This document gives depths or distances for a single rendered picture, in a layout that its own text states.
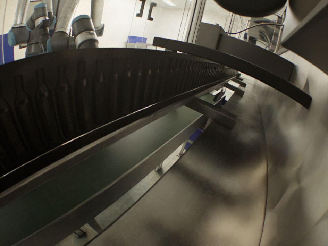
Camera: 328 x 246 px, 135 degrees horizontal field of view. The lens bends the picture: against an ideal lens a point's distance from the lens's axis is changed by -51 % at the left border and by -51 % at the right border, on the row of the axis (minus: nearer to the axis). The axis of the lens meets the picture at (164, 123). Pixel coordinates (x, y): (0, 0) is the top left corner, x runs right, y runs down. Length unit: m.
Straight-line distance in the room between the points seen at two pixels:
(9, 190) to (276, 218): 0.30
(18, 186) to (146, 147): 0.37
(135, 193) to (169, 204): 0.94
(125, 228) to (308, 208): 0.19
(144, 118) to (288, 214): 0.24
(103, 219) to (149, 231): 0.89
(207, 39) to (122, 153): 0.43
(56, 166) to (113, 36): 4.97
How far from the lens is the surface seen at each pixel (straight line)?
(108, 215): 1.04
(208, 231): 0.18
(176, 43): 0.30
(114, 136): 0.18
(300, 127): 0.28
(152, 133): 0.50
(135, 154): 0.41
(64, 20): 0.82
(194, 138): 1.42
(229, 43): 0.47
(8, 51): 2.81
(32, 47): 1.45
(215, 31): 0.46
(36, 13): 1.05
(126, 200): 1.08
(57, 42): 0.73
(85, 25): 0.60
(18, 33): 1.38
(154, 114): 0.23
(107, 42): 4.95
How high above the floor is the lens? 0.99
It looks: 32 degrees down
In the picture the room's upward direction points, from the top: 13 degrees clockwise
